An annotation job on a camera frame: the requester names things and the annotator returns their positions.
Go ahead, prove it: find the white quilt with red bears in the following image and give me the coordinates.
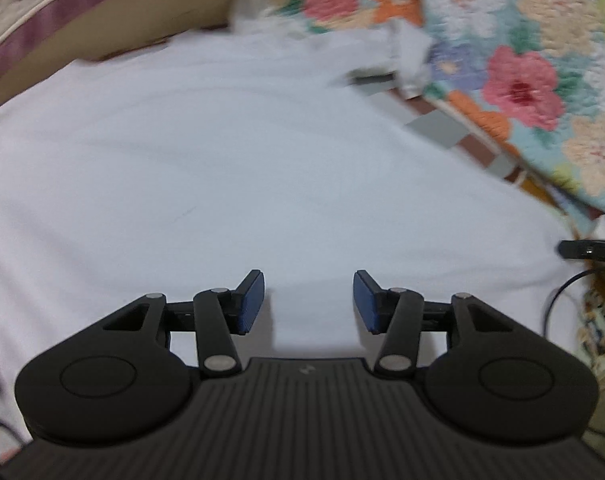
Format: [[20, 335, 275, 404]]
[[0, 0, 233, 106]]

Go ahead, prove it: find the patterned play mat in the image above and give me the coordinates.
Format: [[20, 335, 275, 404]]
[[353, 75, 579, 222]]

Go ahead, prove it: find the white hoodie sweatshirt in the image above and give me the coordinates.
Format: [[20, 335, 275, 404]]
[[0, 27, 574, 389]]

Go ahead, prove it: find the floral patterned quilt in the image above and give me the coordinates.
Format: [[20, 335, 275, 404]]
[[228, 0, 605, 221]]

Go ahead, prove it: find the black cable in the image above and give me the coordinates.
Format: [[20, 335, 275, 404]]
[[541, 266, 605, 340]]

